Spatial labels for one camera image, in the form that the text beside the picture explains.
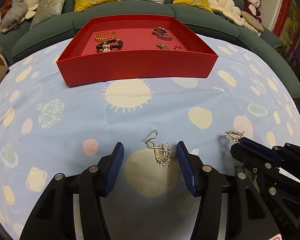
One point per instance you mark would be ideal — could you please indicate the dark red watch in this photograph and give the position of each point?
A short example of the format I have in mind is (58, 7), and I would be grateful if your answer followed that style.
(161, 33)

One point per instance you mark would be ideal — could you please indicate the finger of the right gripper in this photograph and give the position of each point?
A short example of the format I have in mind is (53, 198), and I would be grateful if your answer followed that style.
(277, 154)
(259, 160)

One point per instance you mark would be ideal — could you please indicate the orange red plush toy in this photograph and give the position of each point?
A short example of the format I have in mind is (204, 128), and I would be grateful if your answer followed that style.
(5, 8)

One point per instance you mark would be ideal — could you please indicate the silver filigree earring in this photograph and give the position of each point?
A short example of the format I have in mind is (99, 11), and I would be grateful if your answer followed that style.
(233, 135)

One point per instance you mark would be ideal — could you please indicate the cream flower shaped cushion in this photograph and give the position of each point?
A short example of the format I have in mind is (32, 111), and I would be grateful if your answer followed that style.
(227, 9)

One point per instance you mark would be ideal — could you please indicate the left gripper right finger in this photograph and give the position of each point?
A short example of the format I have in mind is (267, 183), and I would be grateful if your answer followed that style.
(230, 206)

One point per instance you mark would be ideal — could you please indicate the dark green curved sofa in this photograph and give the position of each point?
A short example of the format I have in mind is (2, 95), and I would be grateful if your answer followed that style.
(24, 40)

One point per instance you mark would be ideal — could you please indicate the silver hook drop earring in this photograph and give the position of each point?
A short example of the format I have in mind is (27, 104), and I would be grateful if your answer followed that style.
(164, 157)

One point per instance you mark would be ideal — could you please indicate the brown round cushion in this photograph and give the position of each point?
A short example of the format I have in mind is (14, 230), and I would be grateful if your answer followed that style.
(252, 21)

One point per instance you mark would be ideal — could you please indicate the grey pig plush toy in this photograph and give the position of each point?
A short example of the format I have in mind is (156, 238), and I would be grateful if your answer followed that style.
(13, 17)

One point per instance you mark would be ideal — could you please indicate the left sage embroidered cushion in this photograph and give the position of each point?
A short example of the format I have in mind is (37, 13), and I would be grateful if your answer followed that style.
(47, 9)

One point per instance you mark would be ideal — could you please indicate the blue planet print tablecloth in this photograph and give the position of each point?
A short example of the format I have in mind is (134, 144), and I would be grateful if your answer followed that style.
(47, 128)

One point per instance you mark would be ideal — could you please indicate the red monkey plush toy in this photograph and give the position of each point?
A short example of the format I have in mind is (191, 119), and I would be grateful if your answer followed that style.
(252, 7)

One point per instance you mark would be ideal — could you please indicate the red tray box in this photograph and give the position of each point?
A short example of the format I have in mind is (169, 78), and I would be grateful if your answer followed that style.
(142, 55)

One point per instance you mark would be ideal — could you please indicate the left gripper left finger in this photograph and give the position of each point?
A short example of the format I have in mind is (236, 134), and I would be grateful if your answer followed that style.
(53, 214)

